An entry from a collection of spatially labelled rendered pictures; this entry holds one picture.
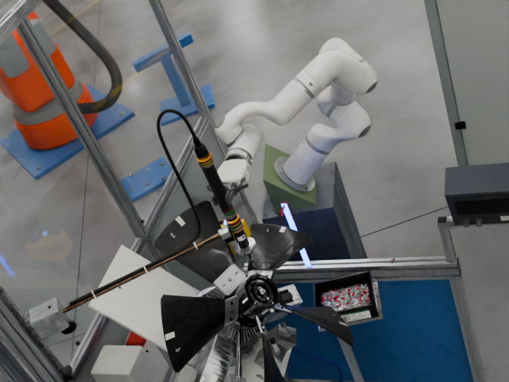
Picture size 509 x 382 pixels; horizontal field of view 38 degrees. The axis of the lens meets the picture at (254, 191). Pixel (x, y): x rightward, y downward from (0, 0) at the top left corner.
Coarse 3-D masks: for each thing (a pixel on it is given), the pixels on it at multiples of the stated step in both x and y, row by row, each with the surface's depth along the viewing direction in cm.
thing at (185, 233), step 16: (208, 208) 238; (176, 224) 235; (192, 224) 236; (208, 224) 236; (160, 240) 234; (176, 240) 234; (192, 256) 234; (208, 256) 233; (224, 256) 233; (208, 272) 233
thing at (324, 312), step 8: (296, 312) 234; (304, 312) 238; (312, 312) 243; (320, 312) 247; (328, 312) 249; (336, 312) 252; (312, 320) 234; (320, 320) 238; (328, 320) 241; (336, 320) 245; (328, 328) 235; (336, 328) 238; (344, 328) 242; (336, 336) 234; (344, 336) 237; (352, 344) 235
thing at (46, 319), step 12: (48, 300) 222; (24, 312) 220; (36, 312) 220; (48, 312) 218; (60, 312) 218; (36, 324) 217; (48, 324) 218; (60, 324) 220; (36, 336) 221; (48, 336) 221
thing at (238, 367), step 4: (240, 328) 233; (240, 332) 232; (240, 336) 232; (240, 340) 231; (240, 344) 230; (236, 348) 229; (240, 348) 229; (236, 352) 228; (240, 352) 228; (236, 356) 227; (240, 356) 227; (236, 360) 226; (240, 360) 226; (236, 364) 226; (240, 364) 225; (236, 368) 224; (240, 368) 224; (236, 372) 223; (240, 372) 224; (240, 376) 223
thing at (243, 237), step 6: (198, 138) 206; (198, 144) 206; (204, 144) 208; (198, 150) 207; (204, 150) 207; (198, 156) 208; (204, 156) 208; (234, 234) 226; (240, 234) 226; (240, 240) 227; (246, 240) 229; (240, 246) 230; (246, 246) 229
